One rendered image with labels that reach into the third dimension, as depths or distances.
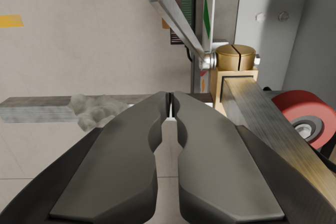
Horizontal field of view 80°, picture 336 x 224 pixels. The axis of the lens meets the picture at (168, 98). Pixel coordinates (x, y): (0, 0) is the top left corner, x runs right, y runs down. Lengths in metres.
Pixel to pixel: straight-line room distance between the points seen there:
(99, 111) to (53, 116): 0.07
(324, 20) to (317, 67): 0.09
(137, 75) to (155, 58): 0.15
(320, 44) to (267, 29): 0.11
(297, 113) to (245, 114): 0.09
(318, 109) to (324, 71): 0.20
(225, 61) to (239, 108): 0.08
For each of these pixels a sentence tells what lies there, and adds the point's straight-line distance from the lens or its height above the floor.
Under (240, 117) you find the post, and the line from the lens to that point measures 0.20.
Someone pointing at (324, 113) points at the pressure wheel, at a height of 0.91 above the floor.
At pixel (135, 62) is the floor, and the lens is 1.19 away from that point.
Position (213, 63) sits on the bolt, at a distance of 0.27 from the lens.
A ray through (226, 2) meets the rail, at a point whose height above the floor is 0.70.
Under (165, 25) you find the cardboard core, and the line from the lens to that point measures 1.05.
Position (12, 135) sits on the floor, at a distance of 1.86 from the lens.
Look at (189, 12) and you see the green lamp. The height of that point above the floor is 0.70.
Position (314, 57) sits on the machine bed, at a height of 0.70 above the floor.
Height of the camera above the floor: 1.10
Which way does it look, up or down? 61 degrees down
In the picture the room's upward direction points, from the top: 176 degrees counter-clockwise
